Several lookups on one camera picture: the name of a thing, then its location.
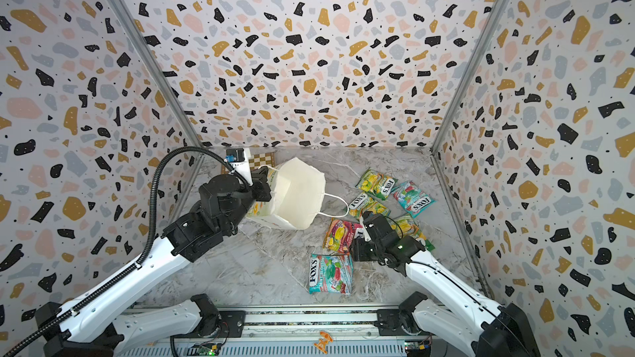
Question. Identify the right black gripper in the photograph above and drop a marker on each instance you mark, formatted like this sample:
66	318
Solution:
358	249

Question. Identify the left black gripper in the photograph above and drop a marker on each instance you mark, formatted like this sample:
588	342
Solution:
260	183

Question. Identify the white paper bag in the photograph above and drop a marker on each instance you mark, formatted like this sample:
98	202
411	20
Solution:
297	194

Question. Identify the orange snack packet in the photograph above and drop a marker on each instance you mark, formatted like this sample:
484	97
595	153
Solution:
340	235

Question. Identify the green teal snack packet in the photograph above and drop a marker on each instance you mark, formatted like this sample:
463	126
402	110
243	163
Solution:
411	198

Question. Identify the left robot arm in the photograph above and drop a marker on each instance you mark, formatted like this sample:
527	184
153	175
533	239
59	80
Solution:
94	325

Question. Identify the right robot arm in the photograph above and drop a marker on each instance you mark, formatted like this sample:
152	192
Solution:
452	310

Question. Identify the wooden chessboard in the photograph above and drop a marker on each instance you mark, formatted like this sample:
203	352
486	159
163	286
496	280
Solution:
260	160

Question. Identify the right circuit board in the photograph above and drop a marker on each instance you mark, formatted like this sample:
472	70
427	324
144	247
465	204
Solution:
419	348

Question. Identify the circuit board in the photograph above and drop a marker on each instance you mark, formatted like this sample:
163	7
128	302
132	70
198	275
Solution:
205	349
419	348

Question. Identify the orange clips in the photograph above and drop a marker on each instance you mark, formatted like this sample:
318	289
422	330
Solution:
324	341

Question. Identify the left circuit board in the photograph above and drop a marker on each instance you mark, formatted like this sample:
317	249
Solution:
205	349

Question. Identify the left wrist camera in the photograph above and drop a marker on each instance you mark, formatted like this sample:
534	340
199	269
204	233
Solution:
238	160

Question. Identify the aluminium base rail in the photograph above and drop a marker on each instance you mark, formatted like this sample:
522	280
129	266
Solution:
307	329

